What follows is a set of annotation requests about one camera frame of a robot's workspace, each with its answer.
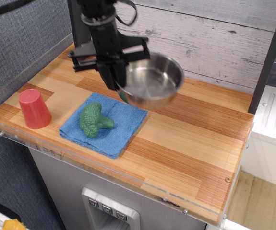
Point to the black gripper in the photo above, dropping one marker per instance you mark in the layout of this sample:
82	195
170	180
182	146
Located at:
108	46

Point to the stainless steel pan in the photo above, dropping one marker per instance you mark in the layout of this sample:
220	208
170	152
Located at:
151	83

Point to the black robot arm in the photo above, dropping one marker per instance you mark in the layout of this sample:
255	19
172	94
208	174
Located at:
99	10

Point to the blue folded cloth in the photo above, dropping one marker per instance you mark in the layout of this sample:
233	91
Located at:
110	142

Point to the green toy broccoli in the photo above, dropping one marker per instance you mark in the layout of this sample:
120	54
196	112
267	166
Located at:
92	120

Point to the red plastic cup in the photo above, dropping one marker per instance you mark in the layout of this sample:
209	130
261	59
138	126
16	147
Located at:
34	109

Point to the clear acrylic edge guard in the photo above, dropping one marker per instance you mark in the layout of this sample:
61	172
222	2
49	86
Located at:
188	166

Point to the silver dispenser panel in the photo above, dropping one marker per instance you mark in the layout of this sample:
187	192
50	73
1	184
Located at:
107	214

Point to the white sink counter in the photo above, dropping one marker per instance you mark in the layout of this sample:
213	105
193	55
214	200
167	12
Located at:
259	155

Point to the yellow object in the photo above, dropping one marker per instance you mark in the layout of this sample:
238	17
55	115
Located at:
13	224

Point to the black vertical post left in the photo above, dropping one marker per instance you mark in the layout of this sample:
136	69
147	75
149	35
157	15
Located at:
80	31

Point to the black vertical post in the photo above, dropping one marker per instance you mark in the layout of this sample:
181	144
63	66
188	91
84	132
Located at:
80	31
265	72

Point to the black vertical post right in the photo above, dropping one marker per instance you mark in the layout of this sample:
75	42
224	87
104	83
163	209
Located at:
265	72

